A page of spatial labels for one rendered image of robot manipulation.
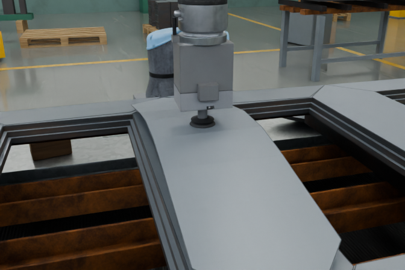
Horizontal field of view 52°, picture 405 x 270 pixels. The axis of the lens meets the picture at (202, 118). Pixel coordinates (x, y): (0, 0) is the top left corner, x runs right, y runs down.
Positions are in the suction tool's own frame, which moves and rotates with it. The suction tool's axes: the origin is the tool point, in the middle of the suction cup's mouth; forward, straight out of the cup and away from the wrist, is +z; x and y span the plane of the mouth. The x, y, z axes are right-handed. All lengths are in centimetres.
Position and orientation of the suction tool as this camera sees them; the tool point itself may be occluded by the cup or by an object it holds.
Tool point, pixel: (202, 130)
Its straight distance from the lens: 70.2
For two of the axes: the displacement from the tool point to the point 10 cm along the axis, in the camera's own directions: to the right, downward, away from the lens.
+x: -2.2, -3.5, 9.1
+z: 0.0, 9.3, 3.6
